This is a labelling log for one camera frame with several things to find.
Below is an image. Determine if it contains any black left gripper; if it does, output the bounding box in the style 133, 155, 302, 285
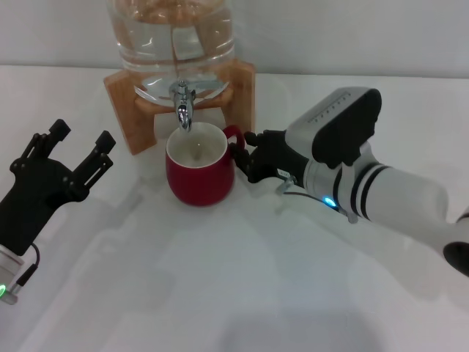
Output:
0, 118, 118, 257

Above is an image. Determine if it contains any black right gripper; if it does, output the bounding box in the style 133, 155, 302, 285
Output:
228, 129, 311, 186

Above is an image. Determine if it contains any red cup white inside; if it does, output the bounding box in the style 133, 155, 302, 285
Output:
164, 122, 246, 208

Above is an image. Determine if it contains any chrome faucet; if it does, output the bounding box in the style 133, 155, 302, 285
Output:
169, 80, 197, 133

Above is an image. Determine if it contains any wooden dispenser stand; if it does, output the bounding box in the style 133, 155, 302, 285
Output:
103, 59, 256, 157

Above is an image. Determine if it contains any glass water dispenser jar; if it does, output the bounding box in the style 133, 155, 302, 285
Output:
105, 0, 236, 108

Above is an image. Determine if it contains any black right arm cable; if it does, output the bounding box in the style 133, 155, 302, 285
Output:
276, 175, 340, 212

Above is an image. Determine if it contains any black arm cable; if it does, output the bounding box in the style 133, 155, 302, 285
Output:
15, 243, 42, 287
276, 175, 340, 212

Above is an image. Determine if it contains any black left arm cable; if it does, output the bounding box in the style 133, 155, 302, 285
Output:
15, 243, 42, 287

